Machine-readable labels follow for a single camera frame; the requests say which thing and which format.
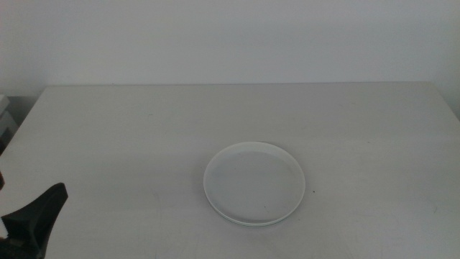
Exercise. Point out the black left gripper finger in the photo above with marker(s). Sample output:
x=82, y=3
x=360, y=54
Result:
x=1, y=181
x=36, y=219

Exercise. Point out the white shallow bowl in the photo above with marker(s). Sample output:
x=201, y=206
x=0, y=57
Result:
x=251, y=183

